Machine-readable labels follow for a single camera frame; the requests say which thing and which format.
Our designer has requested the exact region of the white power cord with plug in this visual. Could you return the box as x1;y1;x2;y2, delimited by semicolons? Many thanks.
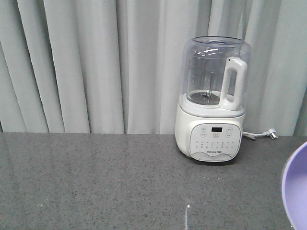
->
242;128;279;140

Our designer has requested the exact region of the grey pleated curtain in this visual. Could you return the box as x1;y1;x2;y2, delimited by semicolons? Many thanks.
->
0;0;307;136

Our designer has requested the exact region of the purple plastic bowl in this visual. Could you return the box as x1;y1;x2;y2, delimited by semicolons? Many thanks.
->
281;143;307;230

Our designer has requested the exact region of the white soy milk blender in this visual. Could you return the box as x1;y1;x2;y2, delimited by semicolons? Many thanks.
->
175;36;252;162

